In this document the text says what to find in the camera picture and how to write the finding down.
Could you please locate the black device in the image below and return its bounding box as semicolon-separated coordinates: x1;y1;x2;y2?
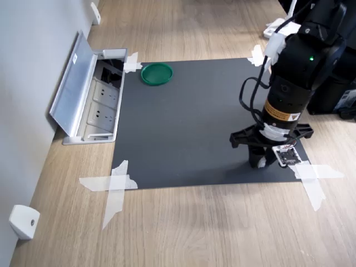
335;88;356;122

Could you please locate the dark grey mat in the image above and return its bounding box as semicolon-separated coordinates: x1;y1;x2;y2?
112;57;311;191

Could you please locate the white tape cross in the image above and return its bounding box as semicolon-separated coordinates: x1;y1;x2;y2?
246;44;265;68
289;164;345;212
78;159;139;231
123;51;143;74

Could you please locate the silver cable duct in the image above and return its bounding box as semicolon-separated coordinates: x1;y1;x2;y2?
49;29;129;146

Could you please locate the small white wall bracket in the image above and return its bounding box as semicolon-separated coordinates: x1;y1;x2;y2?
90;2;102;26
8;204;41;241

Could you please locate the white power outlet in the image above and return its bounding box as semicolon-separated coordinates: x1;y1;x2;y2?
92;80;118;103
87;102;117;128

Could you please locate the round green lid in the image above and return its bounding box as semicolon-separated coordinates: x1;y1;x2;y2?
140;62;174;87

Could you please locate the white tape cable wrap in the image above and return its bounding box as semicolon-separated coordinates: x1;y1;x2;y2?
259;122;291;141
264;22;302;74

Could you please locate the white stand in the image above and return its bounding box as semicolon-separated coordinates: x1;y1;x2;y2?
262;0;297;38

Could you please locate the black camera cable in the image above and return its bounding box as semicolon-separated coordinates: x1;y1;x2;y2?
239;0;315;137

